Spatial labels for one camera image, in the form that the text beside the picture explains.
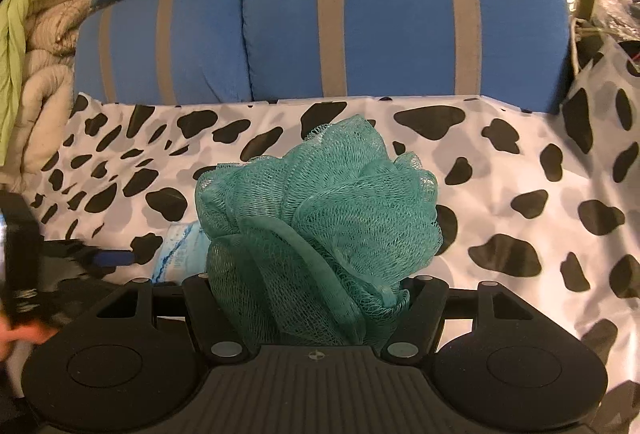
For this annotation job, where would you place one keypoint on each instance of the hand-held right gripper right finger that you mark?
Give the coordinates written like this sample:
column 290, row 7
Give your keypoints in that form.
column 425, row 310

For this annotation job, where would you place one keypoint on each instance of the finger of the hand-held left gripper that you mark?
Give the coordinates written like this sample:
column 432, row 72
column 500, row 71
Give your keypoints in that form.
column 75, row 296
column 116, row 259

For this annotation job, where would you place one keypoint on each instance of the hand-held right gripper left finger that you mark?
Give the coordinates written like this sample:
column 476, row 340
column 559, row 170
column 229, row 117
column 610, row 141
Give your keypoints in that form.
column 200, row 305

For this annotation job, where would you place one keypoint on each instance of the light blue cloth piece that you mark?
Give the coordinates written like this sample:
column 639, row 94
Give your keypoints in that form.
column 182, row 254

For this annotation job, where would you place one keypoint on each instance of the teal mesh bath loofah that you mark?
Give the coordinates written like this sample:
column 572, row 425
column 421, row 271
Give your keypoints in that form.
column 310, row 224

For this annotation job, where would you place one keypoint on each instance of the person's left hand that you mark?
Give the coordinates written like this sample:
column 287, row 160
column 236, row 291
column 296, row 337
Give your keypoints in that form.
column 22, row 339

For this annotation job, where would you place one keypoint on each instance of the cow print blanket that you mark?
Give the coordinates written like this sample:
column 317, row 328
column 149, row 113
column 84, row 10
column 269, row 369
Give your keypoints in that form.
column 525, row 194

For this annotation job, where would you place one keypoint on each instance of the narrow blue striped cushion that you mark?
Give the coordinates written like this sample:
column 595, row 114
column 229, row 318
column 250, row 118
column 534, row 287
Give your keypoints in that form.
column 135, row 48

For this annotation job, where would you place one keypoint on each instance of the green cloth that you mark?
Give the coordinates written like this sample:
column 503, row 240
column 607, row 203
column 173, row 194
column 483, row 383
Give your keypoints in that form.
column 12, row 38

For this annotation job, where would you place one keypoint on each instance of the wide blue striped cushion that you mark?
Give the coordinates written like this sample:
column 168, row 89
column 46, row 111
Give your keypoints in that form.
column 400, row 13

